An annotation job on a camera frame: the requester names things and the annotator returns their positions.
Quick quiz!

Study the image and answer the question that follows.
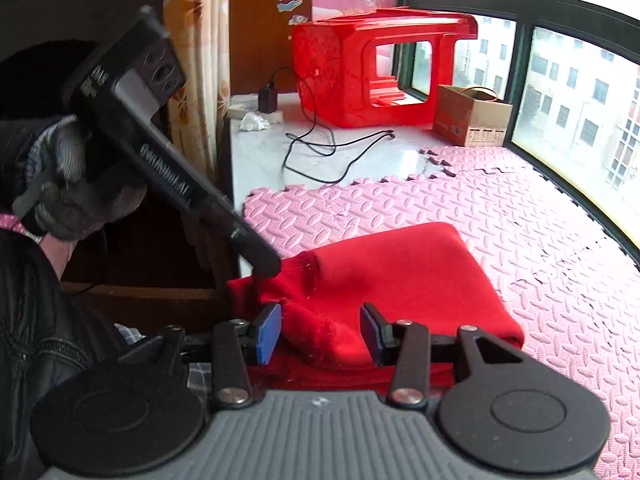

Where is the black power adapter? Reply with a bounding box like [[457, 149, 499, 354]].
[[258, 84, 278, 114]]

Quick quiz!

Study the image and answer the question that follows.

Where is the pink foam floor mat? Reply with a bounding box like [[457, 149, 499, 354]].
[[243, 148, 639, 479]]

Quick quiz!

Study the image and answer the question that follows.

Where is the left black jacket forearm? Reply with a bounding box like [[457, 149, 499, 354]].
[[0, 119, 132, 480]]

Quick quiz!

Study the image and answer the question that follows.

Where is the brown cardboard box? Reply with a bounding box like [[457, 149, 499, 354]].
[[433, 84, 512, 148]]

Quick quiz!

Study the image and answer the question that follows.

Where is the red knit sweater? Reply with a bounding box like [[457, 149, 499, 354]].
[[228, 222, 525, 392]]

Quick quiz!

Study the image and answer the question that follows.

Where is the left gloved hand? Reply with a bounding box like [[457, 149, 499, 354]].
[[9, 115, 146, 242]]

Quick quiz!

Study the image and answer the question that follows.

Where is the patterned orange curtain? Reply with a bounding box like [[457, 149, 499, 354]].
[[163, 0, 230, 179]]

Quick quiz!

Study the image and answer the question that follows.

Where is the red plastic stool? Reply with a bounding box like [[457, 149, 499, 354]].
[[292, 8, 478, 128]]

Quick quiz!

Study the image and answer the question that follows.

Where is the crumpled white tissue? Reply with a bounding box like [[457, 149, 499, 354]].
[[240, 112, 270, 131]]

